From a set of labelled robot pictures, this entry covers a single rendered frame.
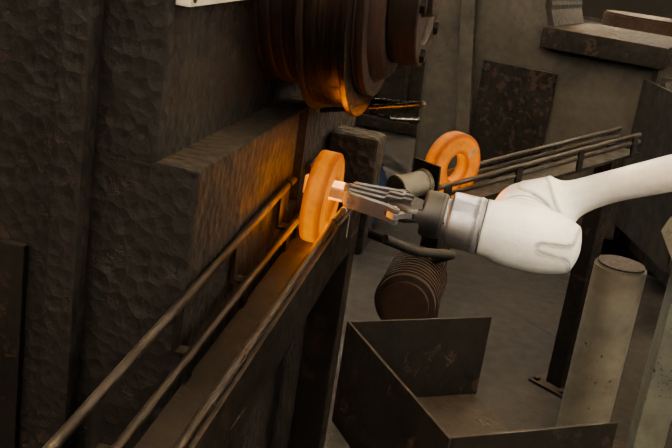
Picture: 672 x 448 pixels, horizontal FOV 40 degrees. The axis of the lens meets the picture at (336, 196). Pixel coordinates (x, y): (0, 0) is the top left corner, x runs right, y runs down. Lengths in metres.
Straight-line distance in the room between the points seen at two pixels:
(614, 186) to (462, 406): 0.51
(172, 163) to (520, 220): 0.57
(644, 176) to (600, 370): 0.83
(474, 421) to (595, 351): 1.08
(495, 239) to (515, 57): 2.80
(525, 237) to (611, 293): 0.80
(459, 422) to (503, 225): 0.36
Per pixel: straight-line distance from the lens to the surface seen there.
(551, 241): 1.44
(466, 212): 1.44
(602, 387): 2.30
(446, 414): 1.21
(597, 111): 4.13
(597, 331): 2.24
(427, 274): 1.89
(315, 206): 1.44
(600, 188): 1.58
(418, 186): 1.94
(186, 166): 1.13
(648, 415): 2.38
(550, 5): 4.17
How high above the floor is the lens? 1.18
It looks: 16 degrees down
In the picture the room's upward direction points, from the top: 8 degrees clockwise
